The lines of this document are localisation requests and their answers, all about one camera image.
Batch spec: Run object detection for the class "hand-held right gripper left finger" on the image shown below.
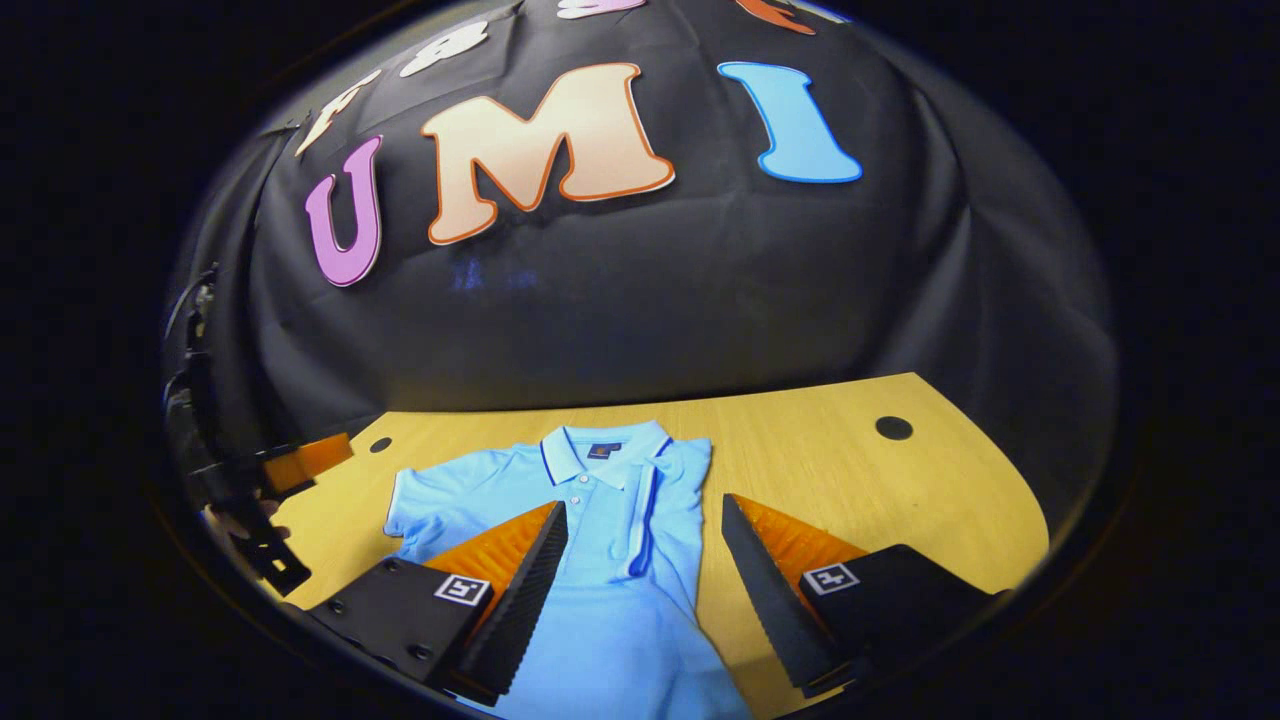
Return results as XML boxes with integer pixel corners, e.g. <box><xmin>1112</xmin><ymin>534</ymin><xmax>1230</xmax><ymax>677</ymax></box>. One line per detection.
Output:
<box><xmin>305</xmin><ymin>500</ymin><xmax>569</xmax><ymax>707</ymax></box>

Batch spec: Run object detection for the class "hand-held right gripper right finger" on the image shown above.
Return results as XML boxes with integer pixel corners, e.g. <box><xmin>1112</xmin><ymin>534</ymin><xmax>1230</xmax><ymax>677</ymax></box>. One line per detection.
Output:
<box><xmin>720</xmin><ymin>493</ymin><xmax>1003</xmax><ymax>699</ymax></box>

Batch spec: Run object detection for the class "light blue polo T-shirt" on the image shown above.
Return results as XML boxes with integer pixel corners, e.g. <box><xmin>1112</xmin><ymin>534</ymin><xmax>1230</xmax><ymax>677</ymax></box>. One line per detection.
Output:
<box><xmin>383</xmin><ymin>420</ymin><xmax>753</xmax><ymax>720</ymax></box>

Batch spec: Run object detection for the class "black backdrop cloth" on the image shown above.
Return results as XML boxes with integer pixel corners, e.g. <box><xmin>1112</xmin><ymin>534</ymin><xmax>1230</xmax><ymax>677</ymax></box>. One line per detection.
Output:
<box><xmin>165</xmin><ymin>0</ymin><xmax>1119</xmax><ymax>531</ymax></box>

